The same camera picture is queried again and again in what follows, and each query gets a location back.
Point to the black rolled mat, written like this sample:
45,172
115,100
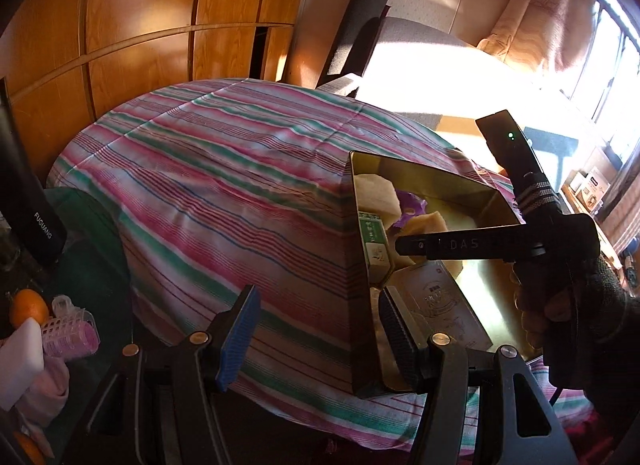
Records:
355,30

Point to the white sponge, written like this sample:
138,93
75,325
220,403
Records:
375,192

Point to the pink cloth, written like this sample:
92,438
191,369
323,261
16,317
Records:
47,390

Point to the wooden wardrobe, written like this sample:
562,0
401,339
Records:
150,5

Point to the patterned beige curtain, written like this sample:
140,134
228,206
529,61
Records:
540,5

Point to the window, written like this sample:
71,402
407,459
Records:
610,70

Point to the person's right hand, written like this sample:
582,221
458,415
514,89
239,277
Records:
600,315

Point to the green cloth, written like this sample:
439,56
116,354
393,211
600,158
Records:
95,265

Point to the striped cloth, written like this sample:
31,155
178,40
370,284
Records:
225,170

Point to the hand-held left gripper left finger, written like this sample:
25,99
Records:
240,340

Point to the purple snack packet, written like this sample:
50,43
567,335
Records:
412,205

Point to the yellow sponge block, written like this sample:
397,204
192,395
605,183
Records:
430,222

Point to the orange fruit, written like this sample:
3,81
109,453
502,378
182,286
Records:
27,307
29,450

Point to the small green box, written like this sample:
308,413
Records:
375,245

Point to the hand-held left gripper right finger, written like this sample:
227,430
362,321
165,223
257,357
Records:
402,345

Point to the black thermos bottle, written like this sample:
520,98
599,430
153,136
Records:
35,215

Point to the pink hair rollers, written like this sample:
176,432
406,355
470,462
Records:
70,332

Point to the gold tin box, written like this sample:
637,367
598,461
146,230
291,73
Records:
362,325

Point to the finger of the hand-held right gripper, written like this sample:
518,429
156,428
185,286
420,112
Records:
465,244

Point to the white carton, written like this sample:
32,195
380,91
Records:
596,190

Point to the white sponge block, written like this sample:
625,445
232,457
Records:
20,365

